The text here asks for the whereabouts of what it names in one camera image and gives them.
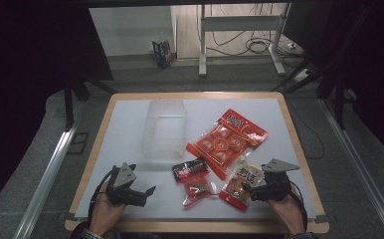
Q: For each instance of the blue box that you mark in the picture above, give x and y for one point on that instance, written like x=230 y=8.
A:
x=162 y=53

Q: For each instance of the black stand legs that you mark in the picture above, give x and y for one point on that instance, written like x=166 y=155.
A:
x=338 y=106
x=69 y=106

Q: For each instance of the beige and red snack packet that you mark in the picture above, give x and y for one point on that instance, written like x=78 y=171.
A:
x=239 y=187

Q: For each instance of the white table mat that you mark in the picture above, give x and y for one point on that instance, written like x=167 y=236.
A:
x=127 y=132

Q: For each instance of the dark floor grate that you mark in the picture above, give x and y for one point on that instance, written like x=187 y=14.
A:
x=78 y=143

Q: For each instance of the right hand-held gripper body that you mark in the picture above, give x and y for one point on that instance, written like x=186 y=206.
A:
x=276 y=186

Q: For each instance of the black curtain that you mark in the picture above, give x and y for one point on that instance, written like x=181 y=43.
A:
x=372 y=66
x=31 y=66

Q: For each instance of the person's right hand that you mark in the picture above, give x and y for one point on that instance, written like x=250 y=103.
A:
x=291 y=214

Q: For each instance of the large red snack bag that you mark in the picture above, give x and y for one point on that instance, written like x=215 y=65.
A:
x=225 y=142

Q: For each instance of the black and red snack packet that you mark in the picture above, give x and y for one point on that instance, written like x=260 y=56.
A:
x=193 y=181

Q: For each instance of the wooden table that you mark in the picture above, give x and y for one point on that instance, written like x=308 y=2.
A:
x=193 y=227

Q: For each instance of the aluminium rail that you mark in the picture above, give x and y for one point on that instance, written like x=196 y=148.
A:
x=355 y=159
x=45 y=186

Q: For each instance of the white metal stand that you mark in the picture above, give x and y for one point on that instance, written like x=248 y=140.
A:
x=243 y=23

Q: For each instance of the white power strip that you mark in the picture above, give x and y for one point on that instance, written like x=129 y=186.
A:
x=302 y=75

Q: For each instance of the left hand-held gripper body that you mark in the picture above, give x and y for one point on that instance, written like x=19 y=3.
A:
x=124 y=177

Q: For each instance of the person's left hand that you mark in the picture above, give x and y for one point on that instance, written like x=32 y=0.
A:
x=103 y=214

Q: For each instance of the clear plastic container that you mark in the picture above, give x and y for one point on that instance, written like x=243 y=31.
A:
x=164 y=131

